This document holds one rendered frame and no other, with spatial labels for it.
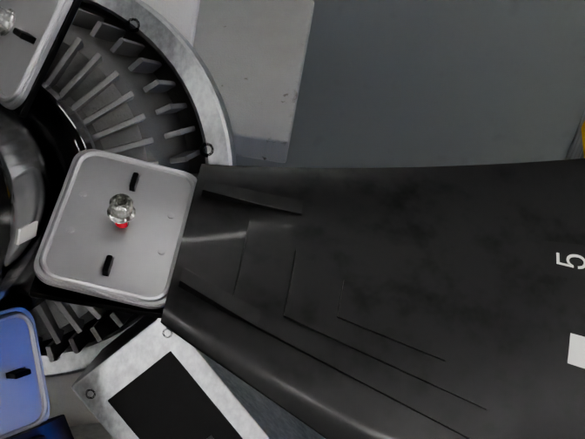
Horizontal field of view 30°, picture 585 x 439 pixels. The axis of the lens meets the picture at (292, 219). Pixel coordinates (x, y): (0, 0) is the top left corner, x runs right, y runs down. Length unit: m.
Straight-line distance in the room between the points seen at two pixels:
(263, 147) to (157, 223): 0.54
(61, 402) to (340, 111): 0.71
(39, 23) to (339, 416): 0.22
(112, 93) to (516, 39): 0.76
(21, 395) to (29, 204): 0.12
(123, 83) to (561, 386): 0.30
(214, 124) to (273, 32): 0.50
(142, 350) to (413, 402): 0.19
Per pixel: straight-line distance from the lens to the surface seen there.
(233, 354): 0.50
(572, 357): 0.55
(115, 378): 0.64
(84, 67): 0.63
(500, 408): 0.53
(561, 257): 0.57
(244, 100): 1.10
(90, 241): 0.53
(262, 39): 1.18
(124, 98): 0.63
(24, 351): 0.59
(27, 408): 0.59
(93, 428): 0.78
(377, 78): 1.35
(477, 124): 1.40
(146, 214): 0.54
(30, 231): 0.51
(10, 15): 0.54
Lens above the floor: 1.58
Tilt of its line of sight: 47 degrees down
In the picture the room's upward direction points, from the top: 9 degrees clockwise
